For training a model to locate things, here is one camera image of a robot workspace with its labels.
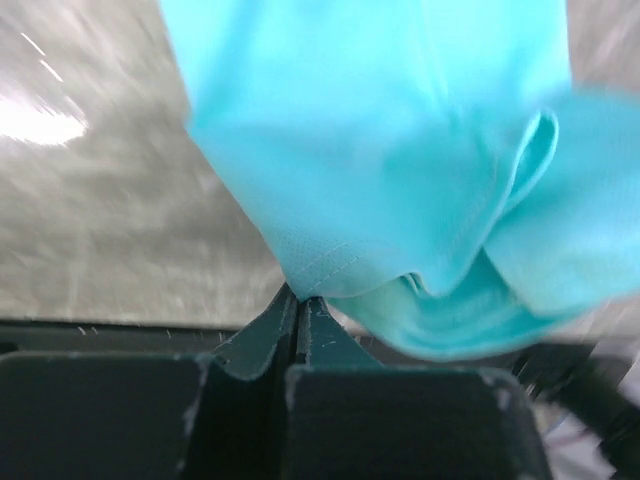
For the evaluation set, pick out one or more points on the teal t shirt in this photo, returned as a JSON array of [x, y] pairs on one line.
[[426, 167]]

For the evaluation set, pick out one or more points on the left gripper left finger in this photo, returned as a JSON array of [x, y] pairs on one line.
[[248, 354]]

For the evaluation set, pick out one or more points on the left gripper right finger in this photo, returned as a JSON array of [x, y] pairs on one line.
[[323, 343]]

